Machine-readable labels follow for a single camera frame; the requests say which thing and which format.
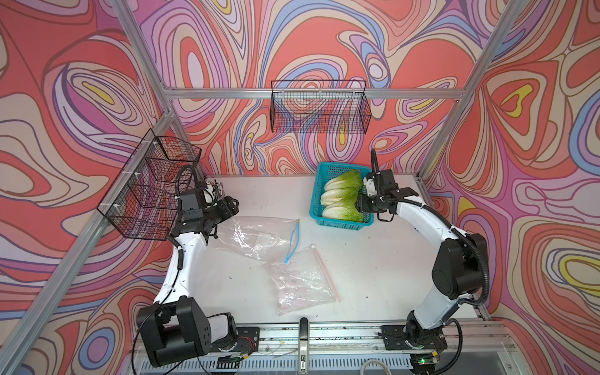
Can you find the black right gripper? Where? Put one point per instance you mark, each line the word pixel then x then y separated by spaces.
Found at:
pixel 362 204

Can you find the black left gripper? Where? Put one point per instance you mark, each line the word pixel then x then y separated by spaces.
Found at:
pixel 226 208

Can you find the light green chinese cabbage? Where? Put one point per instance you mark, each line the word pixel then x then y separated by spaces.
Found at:
pixel 351 179

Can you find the dark green bagged cabbage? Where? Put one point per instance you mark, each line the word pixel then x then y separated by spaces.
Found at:
pixel 343 212

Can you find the blue-zip clear zip-top bag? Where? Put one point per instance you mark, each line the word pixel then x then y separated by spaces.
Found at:
pixel 265 239

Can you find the pink-zip clear zip-top bag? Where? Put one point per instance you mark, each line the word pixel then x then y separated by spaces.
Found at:
pixel 303 282

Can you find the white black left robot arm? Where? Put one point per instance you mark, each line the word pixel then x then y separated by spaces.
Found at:
pixel 174 328

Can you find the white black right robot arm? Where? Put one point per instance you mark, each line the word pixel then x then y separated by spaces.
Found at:
pixel 460 272

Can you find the metal pen holder cup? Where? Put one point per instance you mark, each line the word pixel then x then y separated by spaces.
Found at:
pixel 213 192

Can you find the teal plastic basket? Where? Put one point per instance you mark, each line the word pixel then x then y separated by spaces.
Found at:
pixel 327 171

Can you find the black wire basket left wall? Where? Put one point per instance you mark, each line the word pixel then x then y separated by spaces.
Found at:
pixel 144 204

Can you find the black wire basket wall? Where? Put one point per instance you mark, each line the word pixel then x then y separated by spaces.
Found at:
pixel 319 106
pixel 144 204

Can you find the black wire basket back wall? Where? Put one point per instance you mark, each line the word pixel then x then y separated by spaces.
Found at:
pixel 319 106

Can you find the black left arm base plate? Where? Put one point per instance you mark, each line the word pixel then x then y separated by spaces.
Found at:
pixel 247 342

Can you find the black silver centre bracket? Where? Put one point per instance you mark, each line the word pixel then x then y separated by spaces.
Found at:
pixel 303 346

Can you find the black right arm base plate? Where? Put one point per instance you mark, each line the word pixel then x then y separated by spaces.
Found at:
pixel 412 337

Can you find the aluminium front table rail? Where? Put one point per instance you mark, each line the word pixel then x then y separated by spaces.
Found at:
pixel 362 338

